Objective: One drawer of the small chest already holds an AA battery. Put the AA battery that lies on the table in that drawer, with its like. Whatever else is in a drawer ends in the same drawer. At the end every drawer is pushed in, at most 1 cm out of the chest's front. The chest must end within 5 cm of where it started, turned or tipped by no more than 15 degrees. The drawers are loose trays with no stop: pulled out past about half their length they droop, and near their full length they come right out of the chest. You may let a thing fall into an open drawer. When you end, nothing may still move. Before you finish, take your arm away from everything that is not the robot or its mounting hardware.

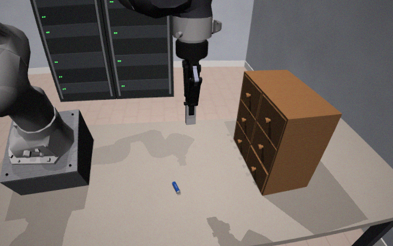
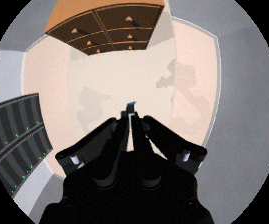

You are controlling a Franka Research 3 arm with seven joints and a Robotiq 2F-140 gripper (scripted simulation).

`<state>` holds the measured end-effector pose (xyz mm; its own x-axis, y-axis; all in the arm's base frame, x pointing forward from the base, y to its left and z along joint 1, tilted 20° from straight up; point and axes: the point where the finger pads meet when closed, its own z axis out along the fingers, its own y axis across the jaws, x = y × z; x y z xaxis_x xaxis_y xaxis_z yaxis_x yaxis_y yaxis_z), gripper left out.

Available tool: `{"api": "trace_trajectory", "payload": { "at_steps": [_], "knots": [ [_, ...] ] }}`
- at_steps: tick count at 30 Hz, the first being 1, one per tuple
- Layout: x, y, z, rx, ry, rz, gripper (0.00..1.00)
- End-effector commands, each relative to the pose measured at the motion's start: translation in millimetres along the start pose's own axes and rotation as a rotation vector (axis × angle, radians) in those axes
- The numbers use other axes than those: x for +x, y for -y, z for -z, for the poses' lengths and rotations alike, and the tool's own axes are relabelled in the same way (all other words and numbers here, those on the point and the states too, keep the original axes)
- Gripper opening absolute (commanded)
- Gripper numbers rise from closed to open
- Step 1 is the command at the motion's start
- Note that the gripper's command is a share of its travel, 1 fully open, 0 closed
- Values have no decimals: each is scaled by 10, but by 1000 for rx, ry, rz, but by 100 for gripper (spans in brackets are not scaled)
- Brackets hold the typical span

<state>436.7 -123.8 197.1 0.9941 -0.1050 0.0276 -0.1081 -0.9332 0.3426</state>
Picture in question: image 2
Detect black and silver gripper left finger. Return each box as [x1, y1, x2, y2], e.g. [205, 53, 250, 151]
[55, 105, 131, 187]

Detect brown wooden drawer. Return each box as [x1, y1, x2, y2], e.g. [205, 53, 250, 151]
[96, 5, 160, 29]
[113, 41, 147, 51]
[81, 43, 114, 55]
[107, 27, 152, 42]
[68, 31, 110, 49]
[48, 11, 102, 42]

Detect brown wooden chest of drawers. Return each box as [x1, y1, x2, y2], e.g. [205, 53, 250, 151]
[44, 0, 165, 56]

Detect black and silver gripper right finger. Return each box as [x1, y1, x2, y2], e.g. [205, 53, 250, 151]
[130, 104, 207, 187]

